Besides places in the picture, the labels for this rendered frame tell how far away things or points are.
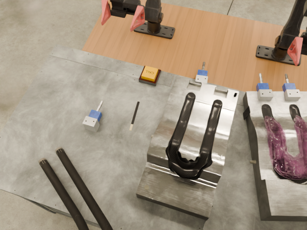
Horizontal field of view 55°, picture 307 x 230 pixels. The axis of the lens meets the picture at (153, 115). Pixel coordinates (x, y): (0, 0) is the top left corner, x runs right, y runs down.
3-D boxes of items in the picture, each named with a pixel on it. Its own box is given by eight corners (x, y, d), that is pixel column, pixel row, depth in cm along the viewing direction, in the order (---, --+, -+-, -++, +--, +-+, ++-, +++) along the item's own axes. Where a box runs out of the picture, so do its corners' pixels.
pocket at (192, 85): (188, 84, 123) (189, 79, 120) (201, 87, 122) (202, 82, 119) (186, 92, 121) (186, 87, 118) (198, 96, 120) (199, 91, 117)
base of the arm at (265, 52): (307, 54, 125) (308, 43, 129) (260, 45, 129) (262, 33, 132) (299, 66, 132) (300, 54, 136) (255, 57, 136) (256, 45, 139)
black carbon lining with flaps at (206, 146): (186, 93, 119) (187, 80, 110) (225, 104, 116) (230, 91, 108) (160, 173, 103) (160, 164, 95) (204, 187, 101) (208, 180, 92)
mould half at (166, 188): (175, 87, 128) (177, 69, 117) (234, 102, 124) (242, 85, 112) (136, 197, 106) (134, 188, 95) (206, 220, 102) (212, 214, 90)
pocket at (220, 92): (214, 90, 121) (215, 85, 118) (226, 93, 120) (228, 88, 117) (211, 99, 119) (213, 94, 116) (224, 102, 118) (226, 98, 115)
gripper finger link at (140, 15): (136, 23, 88) (145, 2, 92) (114, 18, 89) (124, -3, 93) (138, 39, 94) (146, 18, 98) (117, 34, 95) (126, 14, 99)
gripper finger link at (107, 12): (114, 18, 89) (124, -3, 93) (92, 14, 90) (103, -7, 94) (117, 34, 95) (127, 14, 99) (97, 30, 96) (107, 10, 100)
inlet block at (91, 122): (97, 102, 126) (95, 96, 121) (108, 106, 125) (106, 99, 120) (85, 129, 120) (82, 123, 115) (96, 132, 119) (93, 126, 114)
